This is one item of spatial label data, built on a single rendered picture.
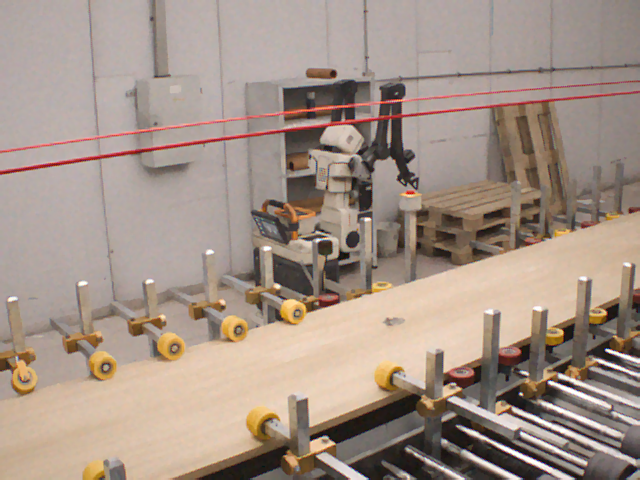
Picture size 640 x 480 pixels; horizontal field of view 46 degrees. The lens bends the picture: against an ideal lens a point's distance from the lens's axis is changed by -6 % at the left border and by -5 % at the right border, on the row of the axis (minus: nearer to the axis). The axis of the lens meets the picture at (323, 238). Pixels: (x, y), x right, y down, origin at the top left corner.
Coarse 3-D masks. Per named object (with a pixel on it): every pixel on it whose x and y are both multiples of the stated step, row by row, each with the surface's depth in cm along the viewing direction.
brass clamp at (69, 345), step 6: (96, 330) 264; (72, 336) 259; (78, 336) 259; (84, 336) 259; (90, 336) 261; (96, 336) 262; (66, 342) 256; (72, 342) 257; (90, 342) 261; (96, 342) 263; (102, 342) 265; (66, 348) 257; (72, 348) 257
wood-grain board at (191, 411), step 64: (512, 256) 357; (576, 256) 354; (320, 320) 288; (448, 320) 284; (512, 320) 281; (64, 384) 239; (128, 384) 239; (192, 384) 238; (256, 384) 238; (320, 384) 237; (0, 448) 200; (64, 448) 200; (128, 448) 201; (192, 448) 201; (256, 448) 201
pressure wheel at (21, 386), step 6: (18, 372) 232; (30, 372) 234; (12, 378) 231; (18, 378) 231; (30, 378) 233; (36, 378) 234; (12, 384) 232; (18, 384) 230; (24, 384) 231; (30, 384) 232; (36, 384) 234; (18, 390) 231; (24, 390) 231; (30, 390) 233
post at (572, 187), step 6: (570, 180) 417; (570, 186) 418; (576, 186) 418; (570, 192) 419; (576, 192) 419; (570, 198) 419; (570, 204) 420; (570, 210) 421; (570, 216) 422; (570, 222) 422; (570, 228) 423
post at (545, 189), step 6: (546, 186) 402; (546, 192) 402; (546, 198) 403; (540, 204) 406; (546, 204) 404; (540, 210) 407; (546, 210) 405; (540, 216) 408; (546, 216) 406; (540, 222) 409; (546, 222) 407; (540, 228) 409; (546, 228) 408; (540, 234) 410; (546, 234) 409
